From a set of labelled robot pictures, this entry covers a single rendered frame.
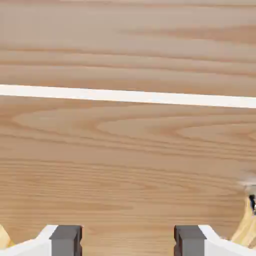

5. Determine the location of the light wood cabinet door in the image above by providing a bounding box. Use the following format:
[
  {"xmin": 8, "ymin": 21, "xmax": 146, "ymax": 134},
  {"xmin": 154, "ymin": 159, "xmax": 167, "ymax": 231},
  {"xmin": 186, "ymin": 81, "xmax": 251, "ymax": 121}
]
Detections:
[
  {"xmin": 0, "ymin": 95, "xmax": 256, "ymax": 256},
  {"xmin": 0, "ymin": 0, "xmax": 256, "ymax": 99}
]

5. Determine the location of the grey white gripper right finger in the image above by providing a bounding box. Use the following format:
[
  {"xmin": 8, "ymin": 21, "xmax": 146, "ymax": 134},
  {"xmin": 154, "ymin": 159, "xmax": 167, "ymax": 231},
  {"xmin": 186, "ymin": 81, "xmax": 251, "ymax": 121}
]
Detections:
[{"xmin": 173, "ymin": 224, "xmax": 256, "ymax": 256}]

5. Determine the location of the light wood cabinet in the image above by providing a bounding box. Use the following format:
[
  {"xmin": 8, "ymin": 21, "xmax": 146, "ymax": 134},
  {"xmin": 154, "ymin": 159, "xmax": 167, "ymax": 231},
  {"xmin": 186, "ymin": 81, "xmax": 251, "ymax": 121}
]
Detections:
[{"xmin": 0, "ymin": 83, "xmax": 256, "ymax": 109}]

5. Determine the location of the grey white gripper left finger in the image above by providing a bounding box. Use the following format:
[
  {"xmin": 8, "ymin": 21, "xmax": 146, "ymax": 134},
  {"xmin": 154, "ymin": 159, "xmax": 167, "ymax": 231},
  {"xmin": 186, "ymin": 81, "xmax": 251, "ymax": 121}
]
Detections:
[{"xmin": 0, "ymin": 224, "xmax": 83, "ymax": 256}]

